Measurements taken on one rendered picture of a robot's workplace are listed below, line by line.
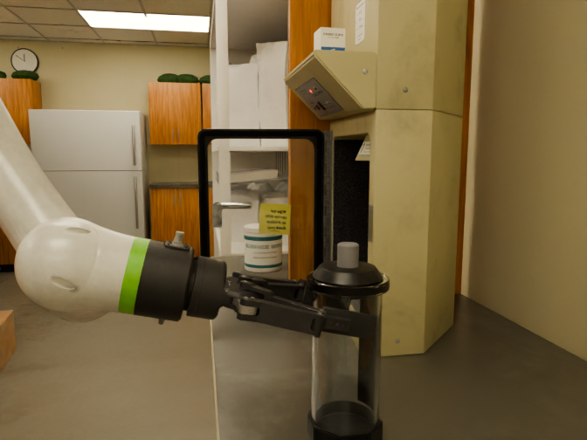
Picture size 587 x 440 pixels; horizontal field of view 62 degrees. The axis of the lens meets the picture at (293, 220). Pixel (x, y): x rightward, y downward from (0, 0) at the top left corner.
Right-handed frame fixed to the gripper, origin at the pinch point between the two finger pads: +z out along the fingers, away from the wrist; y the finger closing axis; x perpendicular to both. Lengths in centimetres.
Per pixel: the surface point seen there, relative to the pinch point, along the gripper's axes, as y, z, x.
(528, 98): 43, 47, -45
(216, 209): 58, -16, -4
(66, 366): 255, -74, 134
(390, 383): 14.4, 16.9, 14.9
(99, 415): 189, -43, 126
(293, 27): 62, -6, -51
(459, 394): 8.7, 26.2, 12.7
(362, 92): 25.3, 3.1, -33.2
